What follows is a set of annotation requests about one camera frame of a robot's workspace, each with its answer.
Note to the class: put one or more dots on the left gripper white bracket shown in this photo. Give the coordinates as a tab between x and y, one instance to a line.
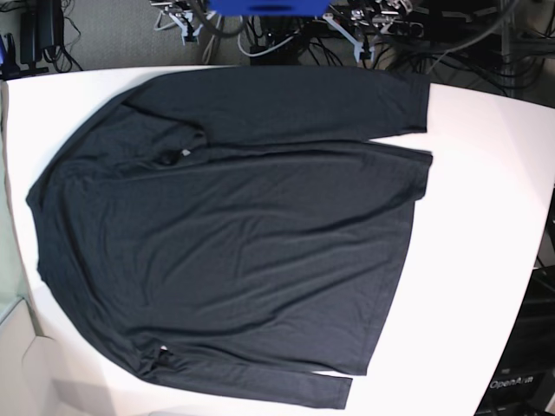
182	21

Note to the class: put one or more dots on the black device on floor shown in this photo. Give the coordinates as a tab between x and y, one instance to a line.
41	32

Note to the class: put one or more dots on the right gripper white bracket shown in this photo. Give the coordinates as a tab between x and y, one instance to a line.
363	49

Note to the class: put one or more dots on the blue box at top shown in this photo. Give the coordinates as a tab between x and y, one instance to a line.
269	7

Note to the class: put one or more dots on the black adapter box with cables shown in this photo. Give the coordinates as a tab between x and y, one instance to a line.
283	56

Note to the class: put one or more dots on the black OpenArm case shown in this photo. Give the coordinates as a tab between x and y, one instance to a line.
523	382

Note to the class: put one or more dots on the dark navy long-sleeve shirt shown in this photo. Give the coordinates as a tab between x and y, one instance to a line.
237	231

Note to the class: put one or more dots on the aluminium frame post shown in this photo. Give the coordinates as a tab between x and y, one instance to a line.
506	28

